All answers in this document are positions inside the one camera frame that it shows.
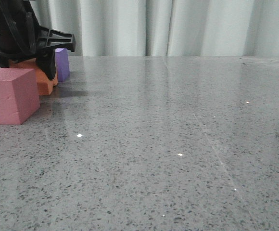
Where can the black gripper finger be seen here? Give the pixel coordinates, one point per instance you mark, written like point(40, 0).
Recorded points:
point(48, 40)

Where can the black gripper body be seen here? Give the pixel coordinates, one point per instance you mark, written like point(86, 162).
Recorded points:
point(19, 33)

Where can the orange foam cube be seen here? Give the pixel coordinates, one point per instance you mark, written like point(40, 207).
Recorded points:
point(45, 86)

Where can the purple foam cube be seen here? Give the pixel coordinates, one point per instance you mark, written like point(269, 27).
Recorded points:
point(62, 64)

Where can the grey-green curtain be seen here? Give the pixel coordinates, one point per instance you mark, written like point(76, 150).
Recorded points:
point(166, 27)

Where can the pink foam cube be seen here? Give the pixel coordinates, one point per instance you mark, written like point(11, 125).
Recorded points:
point(19, 97)

